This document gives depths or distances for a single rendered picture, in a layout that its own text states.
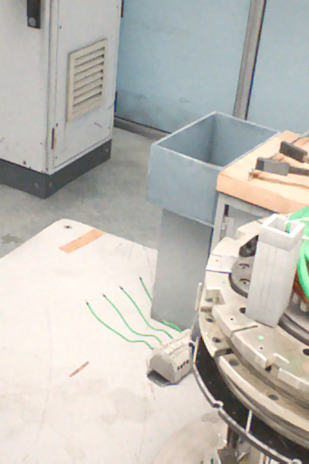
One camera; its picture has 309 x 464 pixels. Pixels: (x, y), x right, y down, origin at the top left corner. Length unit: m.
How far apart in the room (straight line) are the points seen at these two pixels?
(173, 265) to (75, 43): 2.00
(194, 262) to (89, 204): 2.06
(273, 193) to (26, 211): 2.17
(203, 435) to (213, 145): 0.43
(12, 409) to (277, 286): 0.49
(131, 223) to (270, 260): 2.41
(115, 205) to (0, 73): 0.64
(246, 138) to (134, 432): 0.44
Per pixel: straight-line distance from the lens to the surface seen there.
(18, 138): 3.16
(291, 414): 0.69
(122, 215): 3.13
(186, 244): 1.15
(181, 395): 1.12
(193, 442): 1.03
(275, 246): 0.68
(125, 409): 1.09
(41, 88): 3.03
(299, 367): 0.68
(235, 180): 1.03
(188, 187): 1.08
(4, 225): 3.03
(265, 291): 0.70
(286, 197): 1.00
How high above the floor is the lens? 1.50
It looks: 30 degrees down
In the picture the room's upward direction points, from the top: 6 degrees clockwise
